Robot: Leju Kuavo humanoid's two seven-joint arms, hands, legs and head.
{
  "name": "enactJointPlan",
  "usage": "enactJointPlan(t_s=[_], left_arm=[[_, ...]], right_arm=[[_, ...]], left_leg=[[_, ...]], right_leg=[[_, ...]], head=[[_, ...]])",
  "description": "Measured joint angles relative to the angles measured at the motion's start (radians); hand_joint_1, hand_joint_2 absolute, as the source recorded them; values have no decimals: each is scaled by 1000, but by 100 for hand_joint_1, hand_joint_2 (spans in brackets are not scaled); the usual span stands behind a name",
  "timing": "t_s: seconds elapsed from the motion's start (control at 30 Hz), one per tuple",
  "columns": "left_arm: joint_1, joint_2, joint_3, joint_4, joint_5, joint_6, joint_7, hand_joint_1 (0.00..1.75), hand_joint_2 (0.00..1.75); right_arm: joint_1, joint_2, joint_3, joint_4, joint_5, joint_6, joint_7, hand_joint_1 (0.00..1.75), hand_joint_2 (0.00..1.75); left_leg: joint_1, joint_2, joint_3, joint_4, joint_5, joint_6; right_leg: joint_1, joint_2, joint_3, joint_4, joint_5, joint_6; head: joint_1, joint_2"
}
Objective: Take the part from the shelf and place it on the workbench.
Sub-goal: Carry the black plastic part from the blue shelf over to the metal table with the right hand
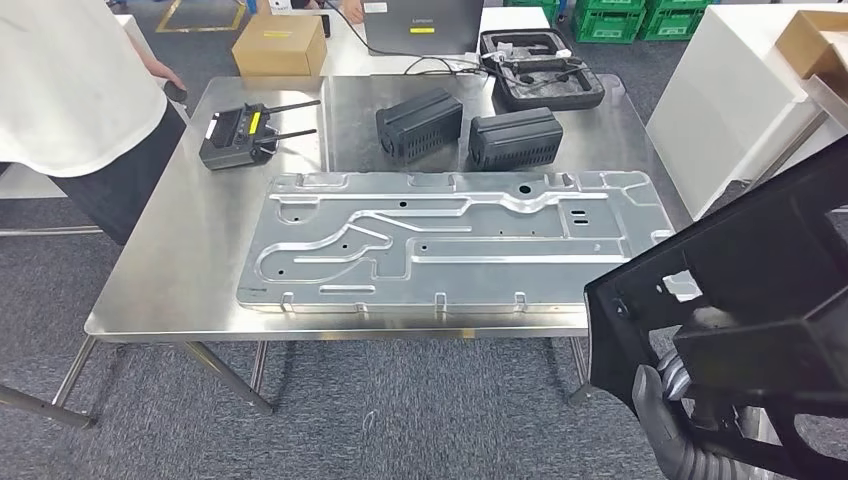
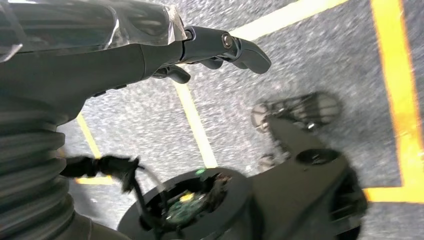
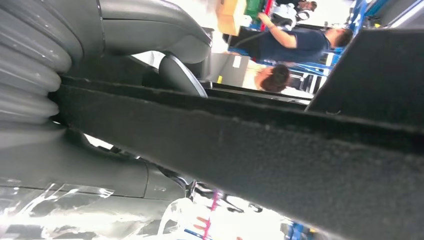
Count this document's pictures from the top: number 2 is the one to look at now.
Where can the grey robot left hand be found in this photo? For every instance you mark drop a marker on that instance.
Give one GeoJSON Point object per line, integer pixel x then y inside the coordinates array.
{"type": "Point", "coordinates": [82, 66]}

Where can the yellow floor tape square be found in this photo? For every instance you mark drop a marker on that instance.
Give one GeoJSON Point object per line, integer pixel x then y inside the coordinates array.
{"type": "Point", "coordinates": [195, 122]}

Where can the open black robot hip joint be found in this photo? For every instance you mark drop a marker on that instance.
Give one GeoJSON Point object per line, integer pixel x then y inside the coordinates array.
{"type": "Point", "coordinates": [232, 205]}

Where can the grey robot left foot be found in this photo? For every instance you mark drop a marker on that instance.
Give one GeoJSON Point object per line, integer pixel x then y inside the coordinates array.
{"type": "Point", "coordinates": [318, 109]}

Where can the black robot left leg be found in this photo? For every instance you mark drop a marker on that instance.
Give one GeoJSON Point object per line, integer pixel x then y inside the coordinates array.
{"type": "Point", "coordinates": [298, 198]}

